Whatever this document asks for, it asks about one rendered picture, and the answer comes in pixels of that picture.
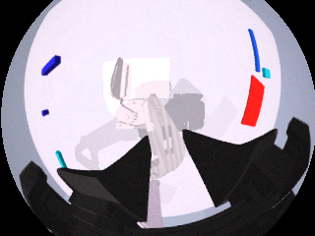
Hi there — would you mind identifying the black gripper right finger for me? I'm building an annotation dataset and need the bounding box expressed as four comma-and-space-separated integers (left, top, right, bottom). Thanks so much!
182, 129, 279, 207

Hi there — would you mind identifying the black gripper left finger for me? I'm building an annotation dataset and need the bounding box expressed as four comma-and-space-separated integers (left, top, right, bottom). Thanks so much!
56, 135, 153, 221

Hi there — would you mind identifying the teal flat block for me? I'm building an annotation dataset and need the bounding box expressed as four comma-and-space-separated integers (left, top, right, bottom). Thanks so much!
261, 67, 271, 79

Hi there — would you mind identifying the teal rectangular bar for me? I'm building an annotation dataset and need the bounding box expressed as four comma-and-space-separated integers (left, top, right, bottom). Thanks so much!
55, 150, 67, 168

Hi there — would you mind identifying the blue long bar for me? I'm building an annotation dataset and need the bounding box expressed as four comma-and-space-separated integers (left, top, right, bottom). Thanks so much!
248, 29, 261, 72

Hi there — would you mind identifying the red flat plate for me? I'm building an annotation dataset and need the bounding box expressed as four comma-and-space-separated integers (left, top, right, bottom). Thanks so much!
240, 75, 265, 127

